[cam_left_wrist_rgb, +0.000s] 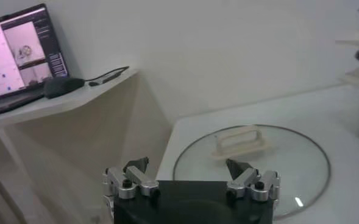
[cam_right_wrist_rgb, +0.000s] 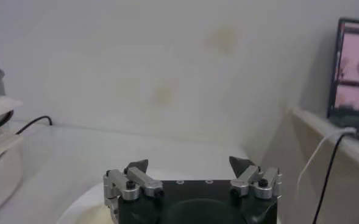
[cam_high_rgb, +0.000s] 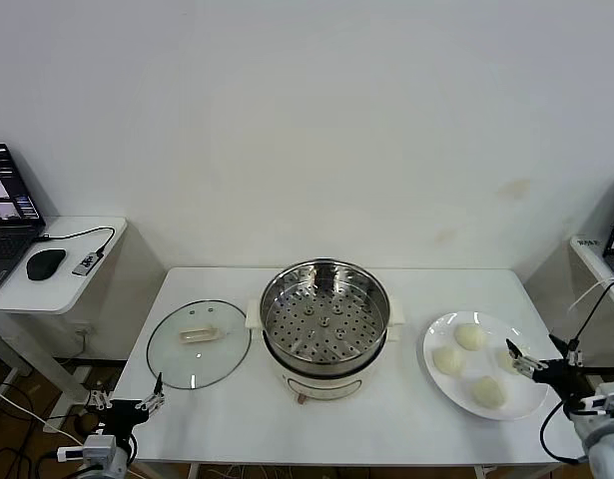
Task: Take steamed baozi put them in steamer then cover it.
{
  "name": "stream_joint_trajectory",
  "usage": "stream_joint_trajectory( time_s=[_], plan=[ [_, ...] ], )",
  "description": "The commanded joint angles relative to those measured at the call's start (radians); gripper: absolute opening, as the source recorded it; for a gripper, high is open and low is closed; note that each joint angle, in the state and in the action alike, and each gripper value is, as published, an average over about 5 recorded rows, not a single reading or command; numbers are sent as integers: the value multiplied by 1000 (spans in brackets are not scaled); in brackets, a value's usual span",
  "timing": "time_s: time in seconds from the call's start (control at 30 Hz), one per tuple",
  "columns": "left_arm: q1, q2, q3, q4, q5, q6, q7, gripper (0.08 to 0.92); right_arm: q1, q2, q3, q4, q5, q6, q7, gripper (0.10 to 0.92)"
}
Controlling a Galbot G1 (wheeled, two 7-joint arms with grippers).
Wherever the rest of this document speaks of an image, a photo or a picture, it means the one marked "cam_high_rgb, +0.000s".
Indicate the white side table with mouse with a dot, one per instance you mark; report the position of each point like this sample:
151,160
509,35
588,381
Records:
62,294

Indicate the black computer mouse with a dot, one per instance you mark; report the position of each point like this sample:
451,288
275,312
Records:
46,263

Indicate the dark round floor object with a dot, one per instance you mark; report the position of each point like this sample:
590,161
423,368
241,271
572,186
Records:
84,424

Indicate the perforated steel steamer basket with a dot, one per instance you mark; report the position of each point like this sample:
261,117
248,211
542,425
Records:
326,324

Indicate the black laptop with keyboard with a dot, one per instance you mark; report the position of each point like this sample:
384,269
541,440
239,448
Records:
7,239

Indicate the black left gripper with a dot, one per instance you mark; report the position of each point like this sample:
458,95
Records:
119,416

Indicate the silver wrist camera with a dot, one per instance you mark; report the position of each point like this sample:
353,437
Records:
606,401
99,446

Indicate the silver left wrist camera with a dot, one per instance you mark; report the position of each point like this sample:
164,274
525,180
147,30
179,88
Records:
99,446

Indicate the white round plate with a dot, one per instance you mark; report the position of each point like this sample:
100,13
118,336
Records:
516,396

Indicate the white side table with label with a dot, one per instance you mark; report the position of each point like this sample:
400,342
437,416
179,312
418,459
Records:
588,259

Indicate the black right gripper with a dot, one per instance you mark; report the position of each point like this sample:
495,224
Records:
556,374

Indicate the small white table label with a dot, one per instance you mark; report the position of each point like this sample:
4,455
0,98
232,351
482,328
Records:
587,243

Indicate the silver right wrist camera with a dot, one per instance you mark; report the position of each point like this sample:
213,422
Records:
606,401

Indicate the grey usb hub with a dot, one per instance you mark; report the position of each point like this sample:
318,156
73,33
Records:
87,263

